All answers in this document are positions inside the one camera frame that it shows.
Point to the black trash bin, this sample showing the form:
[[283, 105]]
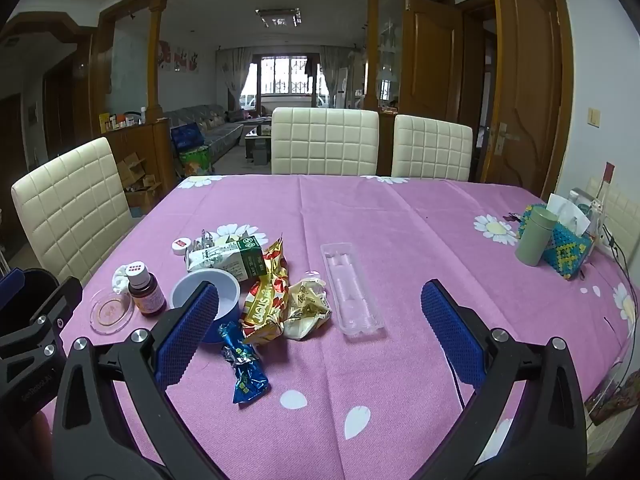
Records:
[[45, 277]]

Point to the row of small bottles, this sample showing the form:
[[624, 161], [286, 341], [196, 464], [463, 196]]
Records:
[[120, 121]]

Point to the cardboard box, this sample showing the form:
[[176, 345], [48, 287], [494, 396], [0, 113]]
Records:
[[131, 167], [145, 197]]

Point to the blue bag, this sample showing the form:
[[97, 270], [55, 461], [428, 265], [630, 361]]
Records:
[[186, 136]]

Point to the brown medicine bottle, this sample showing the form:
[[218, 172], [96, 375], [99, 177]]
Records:
[[146, 295]]

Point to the blue and white bowl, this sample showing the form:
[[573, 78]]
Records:
[[227, 285]]

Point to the grey sofa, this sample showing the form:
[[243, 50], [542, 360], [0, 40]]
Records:
[[220, 130]]

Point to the white standing air conditioner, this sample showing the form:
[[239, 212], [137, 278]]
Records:
[[343, 87]]

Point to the beige wall switch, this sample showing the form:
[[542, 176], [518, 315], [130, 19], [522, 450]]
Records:
[[594, 116]]

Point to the green and white milk carton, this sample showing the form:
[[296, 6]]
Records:
[[235, 257]]

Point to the clear round lid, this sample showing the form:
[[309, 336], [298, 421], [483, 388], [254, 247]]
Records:
[[111, 310]]

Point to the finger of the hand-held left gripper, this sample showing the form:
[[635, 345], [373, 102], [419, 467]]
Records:
[[11, 287], [50, 310]]

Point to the gold and red snack wrapper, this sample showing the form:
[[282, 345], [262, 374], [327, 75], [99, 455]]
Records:
[[265, 305]]

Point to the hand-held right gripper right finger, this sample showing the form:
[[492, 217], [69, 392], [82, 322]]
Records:
[[452, 332]]

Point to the clear plastic tray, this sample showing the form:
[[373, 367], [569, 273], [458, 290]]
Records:
[[350, 290]]

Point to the red wall decoration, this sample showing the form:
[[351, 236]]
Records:
[[180, 60]]

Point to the white tissue sheet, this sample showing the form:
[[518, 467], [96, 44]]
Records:
[[557, 205]]

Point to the barred window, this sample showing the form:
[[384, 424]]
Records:
[[287, 75]]

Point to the cream quilted dining chair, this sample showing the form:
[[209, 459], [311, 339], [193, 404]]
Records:
[[325, 142], [70, 210], [432, 147]]

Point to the blue foil wrapper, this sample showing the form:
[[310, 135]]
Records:
[[245, 370]]

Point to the wooden cabinet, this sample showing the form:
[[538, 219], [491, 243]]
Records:
[[145, 145]]

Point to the large wooden door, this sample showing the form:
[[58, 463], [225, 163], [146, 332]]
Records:
[[525, 85]]

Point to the green bag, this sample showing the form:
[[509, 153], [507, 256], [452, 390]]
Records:
[[195, 160]]

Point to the silver blister pack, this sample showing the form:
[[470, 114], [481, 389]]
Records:
[[204, 240]]

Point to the crumpled white tissue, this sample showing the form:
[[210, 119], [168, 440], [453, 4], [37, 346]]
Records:
[[119, 282]]

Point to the key bunch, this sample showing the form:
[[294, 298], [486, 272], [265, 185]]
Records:
[[512, 218]]

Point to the coffee table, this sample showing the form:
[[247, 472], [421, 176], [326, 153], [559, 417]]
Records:
[[257, 140]]

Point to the sheer curtain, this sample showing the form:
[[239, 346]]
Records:
[[332, 70], [232, 75]]

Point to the dark floral cloth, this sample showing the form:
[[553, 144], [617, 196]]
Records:
[[620, 400]]

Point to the clear plastic holder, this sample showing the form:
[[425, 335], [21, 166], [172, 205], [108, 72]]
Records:
[[580, 197]]

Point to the white cap with red label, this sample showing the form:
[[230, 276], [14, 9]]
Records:
[[181, 247]]

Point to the pink floral tablecloth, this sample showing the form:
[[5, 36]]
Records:
[[380, 240]]

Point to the open wooden door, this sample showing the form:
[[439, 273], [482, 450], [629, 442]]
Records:
[[432, 60]]

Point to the blue beaded tissue box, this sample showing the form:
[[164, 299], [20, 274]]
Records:
[[567, 255]]

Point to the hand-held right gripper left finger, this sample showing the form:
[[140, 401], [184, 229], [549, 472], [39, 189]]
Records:
[[187, 332]]

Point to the cream crumpled wrapper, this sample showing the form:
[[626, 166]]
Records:
[[305, 310]]

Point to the ceiling lamp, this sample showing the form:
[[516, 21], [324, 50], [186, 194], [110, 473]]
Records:
[[277, 17]]

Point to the green thermos cup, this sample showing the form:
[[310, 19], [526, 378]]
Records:
[[535, 240]]

